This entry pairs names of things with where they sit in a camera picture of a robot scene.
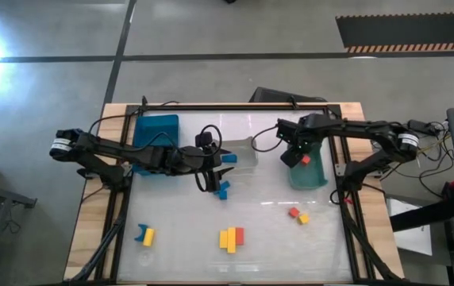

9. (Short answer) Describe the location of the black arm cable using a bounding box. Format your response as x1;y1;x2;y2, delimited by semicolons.
193;123;224;194
250;125;282;154

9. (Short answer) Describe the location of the white paper sheet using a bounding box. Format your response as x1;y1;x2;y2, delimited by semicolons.
385;197;433;257

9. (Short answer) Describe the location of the black cart leg bar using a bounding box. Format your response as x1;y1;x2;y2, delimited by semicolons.
389;196;454;234

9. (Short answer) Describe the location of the white translucent plastic bin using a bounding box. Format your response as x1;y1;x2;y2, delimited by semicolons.
217;136;259;176

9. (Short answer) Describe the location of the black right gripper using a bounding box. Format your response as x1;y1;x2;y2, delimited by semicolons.
276;114;324;168

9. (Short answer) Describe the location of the teal plastic bin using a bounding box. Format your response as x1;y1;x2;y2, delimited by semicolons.
287;138;329;191

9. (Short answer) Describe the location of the black cable bundle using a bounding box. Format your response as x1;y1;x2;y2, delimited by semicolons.
415;122;454;199

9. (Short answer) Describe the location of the black striped-edge floor mat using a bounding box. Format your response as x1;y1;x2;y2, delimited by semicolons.
335;11;454;55

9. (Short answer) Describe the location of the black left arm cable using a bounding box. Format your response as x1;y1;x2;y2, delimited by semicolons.
193;123;224;194

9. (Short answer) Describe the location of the blue plastic bin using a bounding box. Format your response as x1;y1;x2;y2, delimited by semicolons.
133;114;180;176

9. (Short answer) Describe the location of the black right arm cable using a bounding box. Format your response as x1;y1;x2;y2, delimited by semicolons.
250;125;282;154

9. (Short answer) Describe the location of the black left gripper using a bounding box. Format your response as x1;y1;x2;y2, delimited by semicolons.
183;132;235;194

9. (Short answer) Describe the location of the long yellow block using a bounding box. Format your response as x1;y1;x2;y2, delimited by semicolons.
227;226;237;254

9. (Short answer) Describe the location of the black power adapter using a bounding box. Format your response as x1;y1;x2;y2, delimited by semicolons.
406;118;442;137

